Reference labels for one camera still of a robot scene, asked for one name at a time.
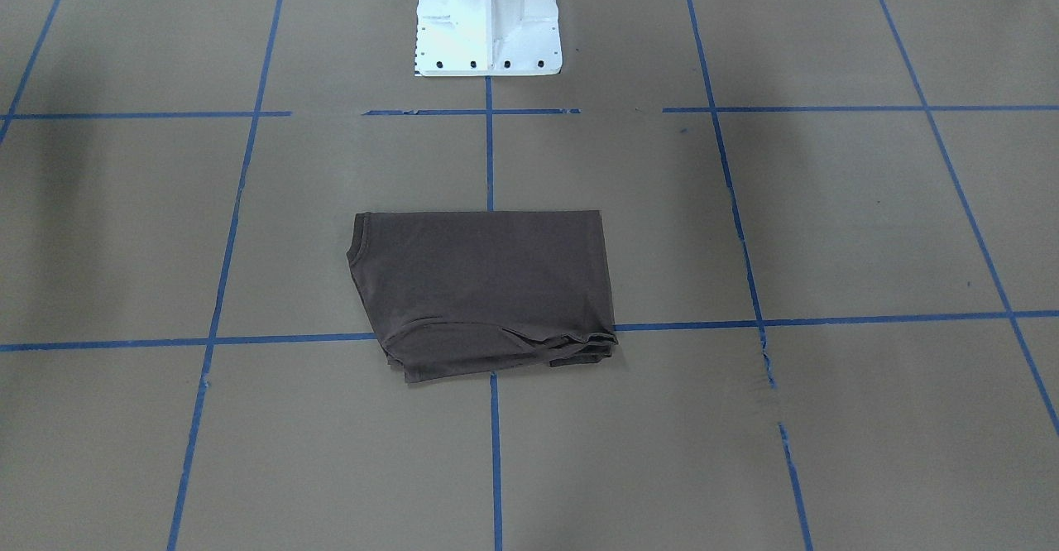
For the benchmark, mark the brown t-shirt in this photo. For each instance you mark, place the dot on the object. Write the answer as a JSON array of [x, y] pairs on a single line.
[[456, 293]]

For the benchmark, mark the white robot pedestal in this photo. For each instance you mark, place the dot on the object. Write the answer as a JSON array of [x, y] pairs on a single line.
[[478, 38]]

